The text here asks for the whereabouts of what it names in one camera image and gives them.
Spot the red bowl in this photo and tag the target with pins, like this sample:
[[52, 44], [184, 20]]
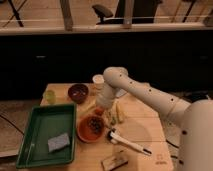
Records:
[[84, 132]]

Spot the white paper cup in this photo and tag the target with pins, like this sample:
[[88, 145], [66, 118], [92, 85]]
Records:
[[98, 81]]

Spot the dark purple grapes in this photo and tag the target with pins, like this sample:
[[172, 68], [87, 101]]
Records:
[[96, 125]]

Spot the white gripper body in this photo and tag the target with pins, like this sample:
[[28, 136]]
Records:
[[106, 97]]

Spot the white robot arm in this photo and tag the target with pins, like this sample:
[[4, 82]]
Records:
[[194, 119]]

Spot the black office chair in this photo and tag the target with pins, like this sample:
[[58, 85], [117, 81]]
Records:
[[144, 11]]

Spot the white handled brush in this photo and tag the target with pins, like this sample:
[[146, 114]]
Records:
[[114, 137]]

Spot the small green cup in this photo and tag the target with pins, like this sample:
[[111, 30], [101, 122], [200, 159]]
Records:
[[50, 96]]

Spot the green plastic tray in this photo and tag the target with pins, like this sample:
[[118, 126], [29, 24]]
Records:
[[44, 123]]

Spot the small wooden block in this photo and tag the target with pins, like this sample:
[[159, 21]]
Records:
[[114, 161]]

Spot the yellow corn cob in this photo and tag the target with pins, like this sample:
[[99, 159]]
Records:
[[119, 113]]

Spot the dark brown bowl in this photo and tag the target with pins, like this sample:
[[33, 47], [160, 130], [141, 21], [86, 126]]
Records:
[[78, 93]]

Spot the grey sponge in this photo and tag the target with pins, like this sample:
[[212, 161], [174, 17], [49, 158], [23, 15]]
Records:
[[58, 142]]

